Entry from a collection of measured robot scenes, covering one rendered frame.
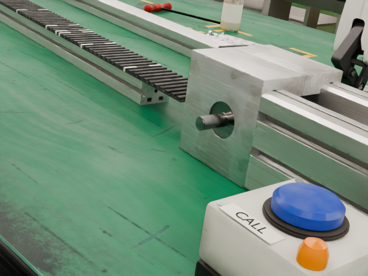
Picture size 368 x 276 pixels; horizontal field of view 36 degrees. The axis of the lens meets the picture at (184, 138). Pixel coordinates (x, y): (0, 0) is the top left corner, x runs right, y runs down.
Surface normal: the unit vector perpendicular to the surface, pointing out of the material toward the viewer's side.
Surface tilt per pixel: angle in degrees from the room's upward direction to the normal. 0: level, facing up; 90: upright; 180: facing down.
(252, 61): 0
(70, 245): 0
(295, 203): 3
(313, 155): 90
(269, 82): 90
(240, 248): 90
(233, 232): 90
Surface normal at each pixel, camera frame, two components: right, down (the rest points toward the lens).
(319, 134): -0.78, 0.15
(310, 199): 0.12, -0.90
